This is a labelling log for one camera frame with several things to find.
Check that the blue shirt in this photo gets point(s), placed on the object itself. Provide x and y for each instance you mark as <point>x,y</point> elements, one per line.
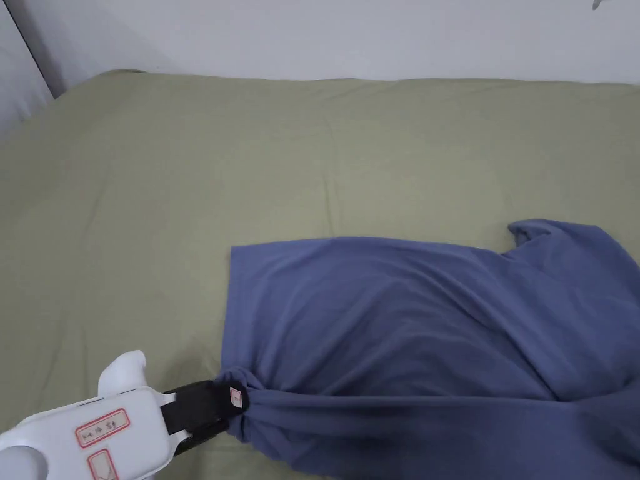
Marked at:
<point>400,340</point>

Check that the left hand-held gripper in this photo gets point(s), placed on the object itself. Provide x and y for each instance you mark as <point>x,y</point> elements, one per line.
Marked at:
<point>100,440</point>

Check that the bed with pale green sheet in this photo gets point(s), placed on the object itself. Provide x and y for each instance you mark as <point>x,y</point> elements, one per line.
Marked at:
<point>150,210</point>

